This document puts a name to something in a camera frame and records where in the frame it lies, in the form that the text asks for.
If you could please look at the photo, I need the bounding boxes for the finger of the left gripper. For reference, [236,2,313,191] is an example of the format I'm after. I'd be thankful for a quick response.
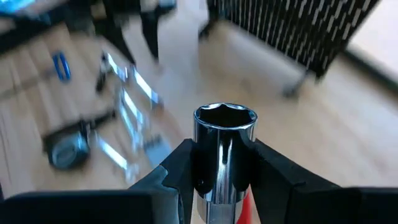
[101,0,137,65]
[139,7,162,63]

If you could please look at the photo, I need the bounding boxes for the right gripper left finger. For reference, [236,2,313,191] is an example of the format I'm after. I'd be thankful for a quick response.
[0,139,196,224]

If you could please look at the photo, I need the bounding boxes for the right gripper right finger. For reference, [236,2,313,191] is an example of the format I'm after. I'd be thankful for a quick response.
[248,139,398,224]

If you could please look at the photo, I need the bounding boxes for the grey utility knife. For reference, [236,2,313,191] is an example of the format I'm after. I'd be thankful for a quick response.
[144,134,173,168]

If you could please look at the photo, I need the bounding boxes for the black peg board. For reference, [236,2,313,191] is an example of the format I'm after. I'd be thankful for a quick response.
[198,0,382,99]

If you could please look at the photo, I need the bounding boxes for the black grey tape measure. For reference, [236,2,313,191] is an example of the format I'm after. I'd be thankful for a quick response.
[43,130,91,171]

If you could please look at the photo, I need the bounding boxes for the blue T-handle hex key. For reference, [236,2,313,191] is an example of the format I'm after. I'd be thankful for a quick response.
[0,50,72,101]

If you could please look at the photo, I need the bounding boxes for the black-handled pliers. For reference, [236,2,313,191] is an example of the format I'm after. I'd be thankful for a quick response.
[41,109,118,147]

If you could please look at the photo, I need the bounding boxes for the black aluminium frame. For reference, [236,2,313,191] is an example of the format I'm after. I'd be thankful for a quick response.
[0,12,398,93]

